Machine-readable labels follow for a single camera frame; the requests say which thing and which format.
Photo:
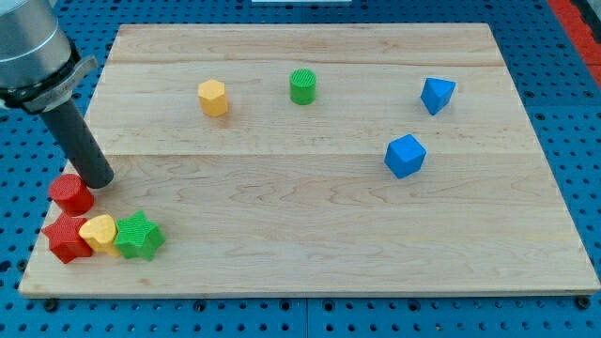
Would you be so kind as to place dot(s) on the red cylinder block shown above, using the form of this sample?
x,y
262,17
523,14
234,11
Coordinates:
x,y
71,194

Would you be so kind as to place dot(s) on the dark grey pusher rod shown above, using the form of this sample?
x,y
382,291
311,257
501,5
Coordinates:
x,y
66,123

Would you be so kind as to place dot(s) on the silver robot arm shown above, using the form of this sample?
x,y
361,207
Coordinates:
x,y
40,65

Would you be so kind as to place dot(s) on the green star block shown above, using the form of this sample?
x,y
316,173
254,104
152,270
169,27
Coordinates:
x,y
138,237

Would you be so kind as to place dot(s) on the red star block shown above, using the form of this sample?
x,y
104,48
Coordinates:
x,y
64,239

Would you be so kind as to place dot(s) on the wooden board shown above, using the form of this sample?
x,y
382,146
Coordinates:
x,y
275,199

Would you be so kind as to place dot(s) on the green cylinder block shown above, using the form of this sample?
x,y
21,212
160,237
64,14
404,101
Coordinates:
x,y
302,86

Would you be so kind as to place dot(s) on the blue cube block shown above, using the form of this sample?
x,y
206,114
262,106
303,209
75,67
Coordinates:
x,y
405,156

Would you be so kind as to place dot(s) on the yellow hexagon block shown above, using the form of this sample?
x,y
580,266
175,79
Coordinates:
x,y
213,99

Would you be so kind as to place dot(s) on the blue triangle block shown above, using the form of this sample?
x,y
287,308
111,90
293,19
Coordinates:
x,y
436,94

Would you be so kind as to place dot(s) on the yellow heart block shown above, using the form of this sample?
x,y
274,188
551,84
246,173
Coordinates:
x,y
99,233

